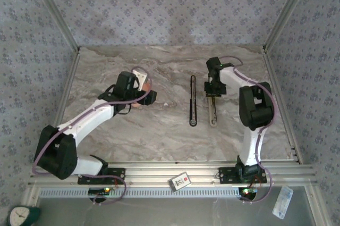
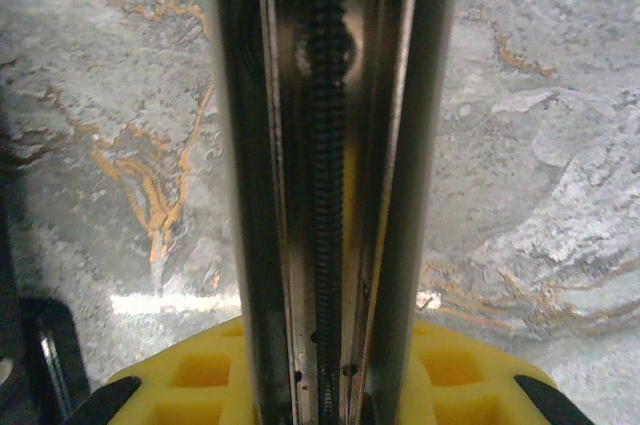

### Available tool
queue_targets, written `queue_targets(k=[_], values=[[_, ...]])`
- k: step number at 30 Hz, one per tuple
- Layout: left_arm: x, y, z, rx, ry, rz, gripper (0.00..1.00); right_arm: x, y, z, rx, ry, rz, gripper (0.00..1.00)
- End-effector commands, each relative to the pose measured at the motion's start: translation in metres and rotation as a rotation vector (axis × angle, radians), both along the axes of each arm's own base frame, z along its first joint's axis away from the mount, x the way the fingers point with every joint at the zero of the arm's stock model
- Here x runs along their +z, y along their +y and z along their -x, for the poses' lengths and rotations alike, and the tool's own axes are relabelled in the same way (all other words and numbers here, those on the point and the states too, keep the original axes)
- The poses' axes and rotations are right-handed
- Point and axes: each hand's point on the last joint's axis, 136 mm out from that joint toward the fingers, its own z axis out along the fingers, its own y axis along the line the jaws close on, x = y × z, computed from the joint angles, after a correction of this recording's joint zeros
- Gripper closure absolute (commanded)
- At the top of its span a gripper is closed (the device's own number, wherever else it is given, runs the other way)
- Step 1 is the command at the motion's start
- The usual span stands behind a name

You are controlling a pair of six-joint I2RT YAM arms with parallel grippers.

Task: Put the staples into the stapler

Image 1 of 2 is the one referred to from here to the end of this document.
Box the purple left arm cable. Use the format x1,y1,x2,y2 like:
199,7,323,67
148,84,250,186
31,66,152,207

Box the aluminium table side rail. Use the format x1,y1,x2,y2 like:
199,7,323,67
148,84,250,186
39,49,82,167
261,47,305,164

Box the clear plastic bag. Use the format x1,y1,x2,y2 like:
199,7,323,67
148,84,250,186
272,185,294,220

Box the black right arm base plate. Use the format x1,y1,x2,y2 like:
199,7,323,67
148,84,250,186
218,166,268,184

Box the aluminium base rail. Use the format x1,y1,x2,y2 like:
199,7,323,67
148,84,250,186
28,161,318,188

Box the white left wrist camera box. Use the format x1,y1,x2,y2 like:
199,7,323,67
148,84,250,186
132,69,148,85

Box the white card with red mark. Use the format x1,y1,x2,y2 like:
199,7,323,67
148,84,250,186
167,172,192,191

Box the white clock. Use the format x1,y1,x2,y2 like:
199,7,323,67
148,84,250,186
9,206,30,226

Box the small circuit board with led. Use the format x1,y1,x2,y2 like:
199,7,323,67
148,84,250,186
239,187,258,197
88,187,111,195

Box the aluminium corner post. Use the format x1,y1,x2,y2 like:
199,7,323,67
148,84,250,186
26,0,81,53
261,0,318,53

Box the black tongs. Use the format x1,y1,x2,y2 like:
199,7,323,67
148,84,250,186
189,75,199,127

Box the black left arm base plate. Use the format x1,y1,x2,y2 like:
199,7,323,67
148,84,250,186
77,167,126,186

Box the pink plastic tray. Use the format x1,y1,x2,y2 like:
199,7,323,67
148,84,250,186
131,82,154,109

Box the red wire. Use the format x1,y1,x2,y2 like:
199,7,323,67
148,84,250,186
248,175,262,188
111,171,124,189

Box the grey slotted cable duct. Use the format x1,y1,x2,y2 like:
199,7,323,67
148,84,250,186
38,186,241,199

